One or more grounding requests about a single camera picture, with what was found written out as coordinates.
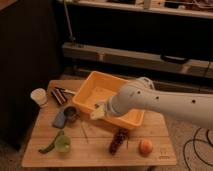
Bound dark striped block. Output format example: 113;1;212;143
51;88;67;106

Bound blue grey cloth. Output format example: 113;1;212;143
52;108;67;129

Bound black floor cables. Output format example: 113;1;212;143
182;127;213;171

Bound silver fork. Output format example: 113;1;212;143
61;88;76;95

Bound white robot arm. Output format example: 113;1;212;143
90;77;213;130

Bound grey metal shelf beam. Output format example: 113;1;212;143
62;42;213;79

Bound yellow plastic bin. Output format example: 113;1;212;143
73;71;145;130

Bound green pepper toy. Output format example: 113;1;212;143
38;130;64;154

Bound small metal cup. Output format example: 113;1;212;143
64;106;77;122

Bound orange peach toy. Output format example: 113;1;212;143
139;139;153;156

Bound white paper cup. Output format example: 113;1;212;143
30;88;47;107

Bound wooden table board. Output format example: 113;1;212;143
21;79;178;168

